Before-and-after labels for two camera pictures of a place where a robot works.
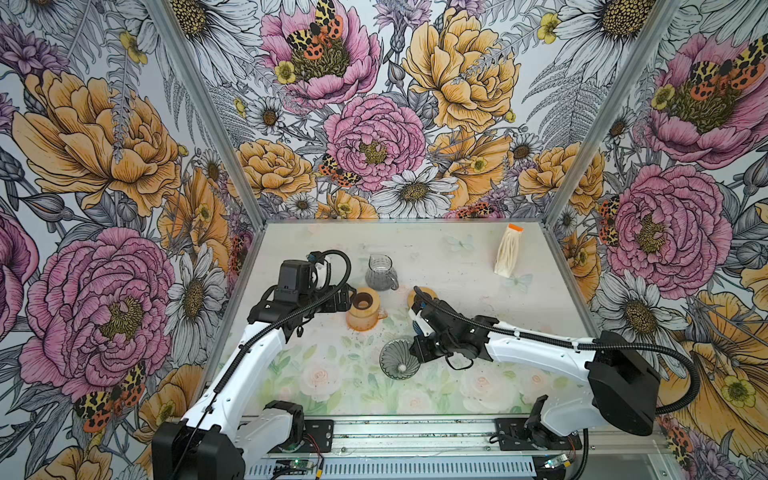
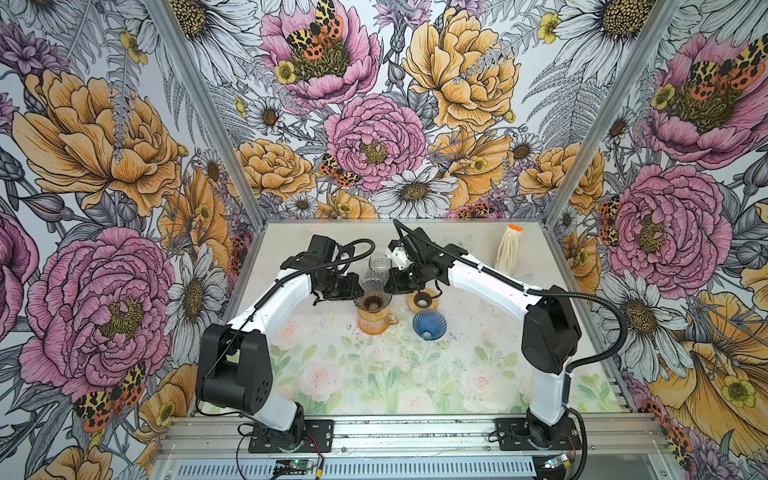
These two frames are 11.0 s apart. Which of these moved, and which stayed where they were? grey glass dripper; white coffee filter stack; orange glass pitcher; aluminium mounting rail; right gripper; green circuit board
Moved: right gripper; orange glass pitcher; grey glass dripper
Stayed: aluminium mounting rail; green circuit board; white coffee filter stack
